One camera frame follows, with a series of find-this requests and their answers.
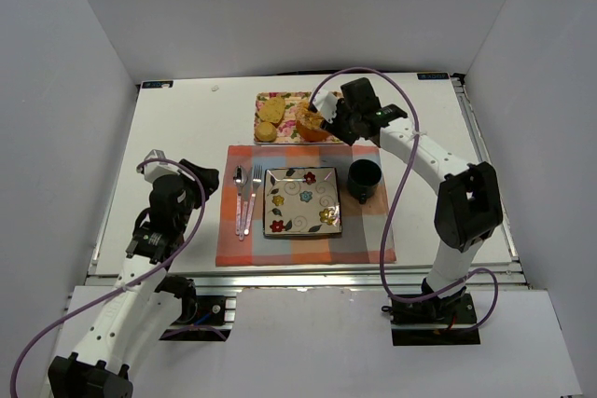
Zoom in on oval herb bread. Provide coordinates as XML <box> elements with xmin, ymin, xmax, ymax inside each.
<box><xmin>257</xmin><ymin>97</ymin><xmax>285</xmax><ymax>126</ymax></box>

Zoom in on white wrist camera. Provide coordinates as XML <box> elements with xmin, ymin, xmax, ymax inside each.
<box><xmin>309</xmin><ymin>90</ymin><xmax>343</xmax><ymax>124</ymax></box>
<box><xmin>136</xmin><ymin>149</ymin><xmax>177</xmax><ymax>184</ymax></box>

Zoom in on left blue table label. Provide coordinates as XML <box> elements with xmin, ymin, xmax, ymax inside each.
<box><xmin>141</xmin><ymin>80</ymin><xmax>174</xmax><ymax>89</ymax></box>

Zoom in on spoon with pink handle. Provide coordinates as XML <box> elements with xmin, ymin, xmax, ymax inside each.
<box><xmin>233</xmin><ymin>165</ymin><xmax>247</xmax><ymax>236</ymax></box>

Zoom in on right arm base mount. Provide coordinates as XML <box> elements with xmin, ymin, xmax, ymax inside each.
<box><xmin>381</xmin><ymin>293</ymin><xmax>480</xmax><ymax>347</ymax></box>

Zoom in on square floral plate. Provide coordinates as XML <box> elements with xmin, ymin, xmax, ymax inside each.
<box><xmin>262</xmin><ymin>167</ymin><xmax>342</xmax><ymax>239</ymax></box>

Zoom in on dark green mug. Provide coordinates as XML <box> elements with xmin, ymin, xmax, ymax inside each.
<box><xmin>347</xmin><ymin>159</ymin><xmax>382</xmax><ymax>204</ymax></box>

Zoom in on checkered orange placemat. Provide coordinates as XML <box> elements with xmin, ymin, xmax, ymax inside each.
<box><xmin>215</xmin><ymin>144</ymin><xmax>396</xmax><ymax>267</ymax></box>

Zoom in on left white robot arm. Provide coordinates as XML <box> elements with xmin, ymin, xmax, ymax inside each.
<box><xmin>48</xmin><ymin>155</ymin><xmax>219</xmax><ymax>397</ymax></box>

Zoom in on metal tongs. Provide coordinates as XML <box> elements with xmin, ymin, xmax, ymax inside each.
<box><xmin>296</xmin><ymin>109</ymin><xmax>324</xmax><ymax>130</ymax></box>

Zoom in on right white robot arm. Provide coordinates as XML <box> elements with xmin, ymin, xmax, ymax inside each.
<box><xmin>309</xmin><ymin>77</ymin><xmax>503</xmax><ymax>314</ymax></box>

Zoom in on small yellow muffin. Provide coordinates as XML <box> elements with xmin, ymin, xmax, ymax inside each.
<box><xmin>254</xmin><ymin>122</ymin><xmax>277</xmax><ymax>143</ymax></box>

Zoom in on floral serving tray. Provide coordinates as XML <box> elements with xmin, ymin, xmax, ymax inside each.
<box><xmin>254</xmin><ymin>91</ymin><xmax>341</xmax><ymax>144</ymax></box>

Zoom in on right blue table label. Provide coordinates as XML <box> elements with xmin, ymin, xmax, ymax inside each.
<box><xmin>416</xmin><ymin>72</ymin><xmax>450</xmax><ymax>81</ymax></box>

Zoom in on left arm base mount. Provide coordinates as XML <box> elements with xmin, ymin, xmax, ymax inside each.
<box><xmin>156</xmin><ymin>276</ymin><xmax>235</xmax><ymax>342</ymax></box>

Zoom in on blue table label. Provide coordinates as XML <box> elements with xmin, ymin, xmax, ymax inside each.
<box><xmin>141</xmin><ymin>80</ymin><xmax>174</xmax><ymax>89</ymax></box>
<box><xmin>416</xmin><ymin>72</ymin><xmax>450</xmax><ymax>81</ymax></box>

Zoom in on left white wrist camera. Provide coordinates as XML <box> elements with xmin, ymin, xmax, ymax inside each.
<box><xmin>136</xmin><ymin>149</ymin><xmax>177</xmax><ymax>184</ymax></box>

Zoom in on orange sugar-topped bun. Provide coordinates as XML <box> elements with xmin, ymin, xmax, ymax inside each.
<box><xmin>295</xmin><ymin>102</ymin><xmax>331</xmax><ymax>143</ymax></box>

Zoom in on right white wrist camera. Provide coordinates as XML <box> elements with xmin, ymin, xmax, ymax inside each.
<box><xmin>309</xmin><ymin>90</ymin><xmax>343</xmax><ymax>124</ymax></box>

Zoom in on fork with pink handle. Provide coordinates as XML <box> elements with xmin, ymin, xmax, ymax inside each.
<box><xmin>243</xmin><ymin>165</ymin><xmax>264</xmax><ymax>240</ymax></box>

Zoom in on aluminium table frame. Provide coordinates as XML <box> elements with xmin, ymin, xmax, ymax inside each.
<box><xmin>83</xmin><ymin>72</ymin><xmax>531</xmax><ymax>296</ymax></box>

